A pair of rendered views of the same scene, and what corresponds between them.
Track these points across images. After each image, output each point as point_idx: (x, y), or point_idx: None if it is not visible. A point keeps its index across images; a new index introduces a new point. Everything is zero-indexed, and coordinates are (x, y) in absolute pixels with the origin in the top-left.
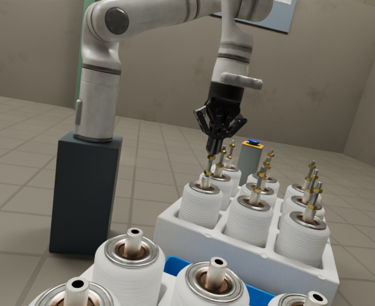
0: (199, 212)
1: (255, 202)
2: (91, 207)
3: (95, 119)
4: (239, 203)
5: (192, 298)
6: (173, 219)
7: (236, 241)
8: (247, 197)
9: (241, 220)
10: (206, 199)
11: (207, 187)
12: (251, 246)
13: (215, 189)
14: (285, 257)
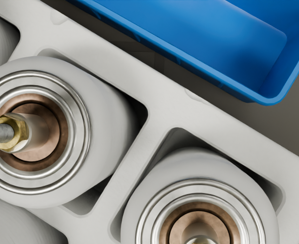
0: (218, 158)
1: (28, 114)
2: None
3: None
4: (92, 119)
5: None
6: (288, 167)
7: (117, 67)
8: (39, 172)
9: (97, 82)
10: (205, 159)
11: (192, 225)
12: (80, 51)
13: (155, 228)
14: (0, 12)
